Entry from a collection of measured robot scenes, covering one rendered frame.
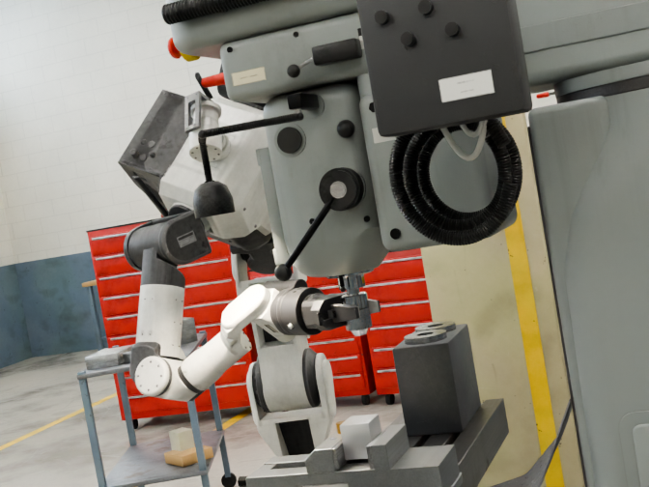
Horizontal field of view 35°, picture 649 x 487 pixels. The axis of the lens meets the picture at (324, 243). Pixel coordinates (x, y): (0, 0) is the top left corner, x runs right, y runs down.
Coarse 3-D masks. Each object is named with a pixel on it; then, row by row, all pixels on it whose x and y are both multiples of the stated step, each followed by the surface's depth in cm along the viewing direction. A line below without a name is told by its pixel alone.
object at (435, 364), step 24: (408, 336) 215; (432, 336) 210; (456, 336) 215; (408, 360) 210; (432, 360) 208; (456, 360) 211; (408, 384) 210; (432, 384) 209; (456, 384) 208; (408, 408) 211; (432, 408) 209; (456, 408) 208; (408, 432) 212; (432, 432) 210; (456, 432) 209
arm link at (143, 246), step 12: (144, 228) 213; (156, 228) 208; (132, 240) 212; (144, 240) 209; (156, 240) 206; (132, 252) 212; (144, 252) 209; (156, 252) 206; (144, 264) 208; (156, 264) 206; (168, 264) 206; (144, 276) 207; (156, 276) 205; (168, 276) 206; (180, 276) 207
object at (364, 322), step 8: (352, 304) 178; (360, 304) 178; (368, 304) 180; (360, 312) 178; (368, 312) 179; (352, 320) 179; (360, 320) 178; (368, 320) 179; (352, 328) 179; (360, 328) 178
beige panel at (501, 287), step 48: (528, 144) 339; (528, 192) 339; (528, 240) 340; (432, 288) 353; (480, 288) 348; (528, 288) 342; (480, 336) 350; (528, 336) 344; (480, 384) 351; (528, 384) 346; (528, 432) 348; (576, 432) 346; (576, 480) 344
